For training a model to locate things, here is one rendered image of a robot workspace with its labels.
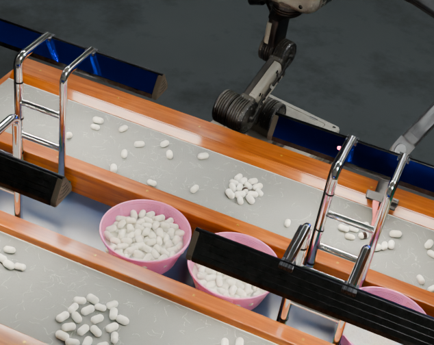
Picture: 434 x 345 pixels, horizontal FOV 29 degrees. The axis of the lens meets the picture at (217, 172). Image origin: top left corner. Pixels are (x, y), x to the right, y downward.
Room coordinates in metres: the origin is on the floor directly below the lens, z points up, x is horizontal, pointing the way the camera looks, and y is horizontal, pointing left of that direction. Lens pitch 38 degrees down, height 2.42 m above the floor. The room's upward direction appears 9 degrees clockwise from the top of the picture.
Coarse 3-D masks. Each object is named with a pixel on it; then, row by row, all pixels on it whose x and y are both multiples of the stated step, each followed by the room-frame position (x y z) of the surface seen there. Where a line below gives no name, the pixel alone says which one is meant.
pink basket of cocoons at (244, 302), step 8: (224, 232) 1.84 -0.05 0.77; (232, 232) 1.85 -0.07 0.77; (248, 240) 1.84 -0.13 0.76; (256, 240) 1.83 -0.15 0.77; (256, 248) 1.82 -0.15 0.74; (264, 248) 1.81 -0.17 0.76; (192, 264) 1.72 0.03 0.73; (200, 288) 1.63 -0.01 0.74; (216, 296) 1.60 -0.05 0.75; (224, 296) 1.58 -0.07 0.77; (256, 296) 1.60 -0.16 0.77; (264, 296) 1.65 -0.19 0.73; (240, 304) 1.60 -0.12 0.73; (248, 304) 1.61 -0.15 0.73; (256, 304) 1.64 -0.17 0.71
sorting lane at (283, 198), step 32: (0, 96) 2.38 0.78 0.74; (32, 96) 2.41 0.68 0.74; (32, 128) 2.23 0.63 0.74; (128, 128) 2.31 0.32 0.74; (96, 160) 2.11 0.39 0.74; (128, 160) 2.14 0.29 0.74; (160, 160) 2.17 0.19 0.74; (192, 160) 2.20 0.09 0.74; (224, 160) 2.22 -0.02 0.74; (224, 192) 2.06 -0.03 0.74; (288, 192) 2.11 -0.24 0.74; (320, 192) 2.14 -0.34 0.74; (256, 224) 1.93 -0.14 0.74; (384, 224) 2.03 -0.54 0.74; (416, 224) 2.06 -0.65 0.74; (384, 256) 1.88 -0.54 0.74; (416, 256) 1.91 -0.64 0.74
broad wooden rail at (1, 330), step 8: (0, 328) 1.36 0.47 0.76; (8, 328) 1.36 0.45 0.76; (0, 336) 1.33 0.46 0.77; (8, 336) 1.34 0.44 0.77; (16, 336) 1.34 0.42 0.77; (24, 336) 1.35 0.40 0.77; (0, 344) 1.31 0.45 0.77; (8, 344) 1.31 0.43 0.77; (16, 344) 1.32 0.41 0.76; (24, 344) 1.32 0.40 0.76; (32, 344) 1.32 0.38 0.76; (40, 344) 1.33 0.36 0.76; (48, 344) 1.33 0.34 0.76
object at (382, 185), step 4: (380, 180) 2.10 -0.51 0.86; (384, 180) 2.09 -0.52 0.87; (380, 184) 2.09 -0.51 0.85; (384, 184) 2.08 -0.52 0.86; (376, 188) 2.08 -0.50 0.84; (380, 188) 2.07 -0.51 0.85; (384, 188) 2.07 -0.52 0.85; (376, 192) 2.06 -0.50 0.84; (380, 192) 2.06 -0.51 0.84; (384, 192) 2.06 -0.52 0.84; (392, 200) 2.04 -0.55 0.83; (396, 200) 2.04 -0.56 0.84; (396, 204) 2.04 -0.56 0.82
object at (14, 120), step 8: (8, 120) 1.74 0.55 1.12; (16, 120) 1.77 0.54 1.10; (0, 128) 1.70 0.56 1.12; (16, 128) 1.77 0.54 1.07; (16, 136) 1.77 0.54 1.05; (16, 144) 1.77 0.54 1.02; (8, 152) 1.80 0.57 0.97; (16, 152) 1.77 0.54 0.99; (8, 192) 1.78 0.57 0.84; (16, 192) 1.77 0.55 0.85; (16, 200) 1.77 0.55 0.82; (16, 208) 1.77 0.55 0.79; (16, 216) 1.77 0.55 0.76
